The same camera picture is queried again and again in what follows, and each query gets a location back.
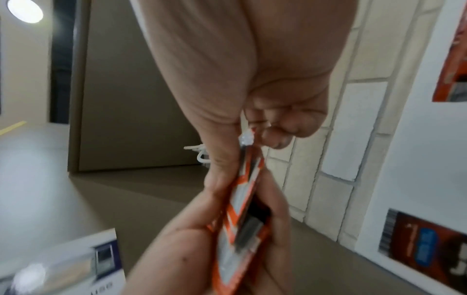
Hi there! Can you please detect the person's left hand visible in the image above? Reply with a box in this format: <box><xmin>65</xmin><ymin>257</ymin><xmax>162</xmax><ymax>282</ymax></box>
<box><xmin>122</xmin><ymin>170</ymin><xmax>294</xmax><ymax>295</ymax></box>

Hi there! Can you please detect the person's right hand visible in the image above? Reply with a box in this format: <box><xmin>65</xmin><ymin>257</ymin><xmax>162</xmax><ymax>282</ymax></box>
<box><xmin>132</xmin><ymin>0</ymin><xmax>359</xmax><ymax>193</ymax></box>

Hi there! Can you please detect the orange and white packet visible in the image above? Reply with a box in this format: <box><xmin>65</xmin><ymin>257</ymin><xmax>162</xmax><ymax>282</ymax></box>
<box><xmin>206</xmin><ymin>144</ymin><xmax>273</xmax><ymax>295</ymax></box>

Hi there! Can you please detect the white box with blue print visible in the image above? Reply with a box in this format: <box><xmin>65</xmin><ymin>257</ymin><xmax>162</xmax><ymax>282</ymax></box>
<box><xmin>0</xmin><ymin>228</ymin><xmax>127</xmax><ymax>295</ymax></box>

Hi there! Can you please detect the white carton with orange labels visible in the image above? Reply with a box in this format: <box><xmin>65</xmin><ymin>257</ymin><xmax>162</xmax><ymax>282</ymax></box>
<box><xmin>356</xmin><ymin>0</ymin><xmax>467</xmax><ymax>295</ymax></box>

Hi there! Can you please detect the round ceiling lamp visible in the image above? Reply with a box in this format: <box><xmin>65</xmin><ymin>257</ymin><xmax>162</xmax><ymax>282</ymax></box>
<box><xmin>6</xmin><ymin>0</ymin><xmax>44</xmax><ymax>24</ymax></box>

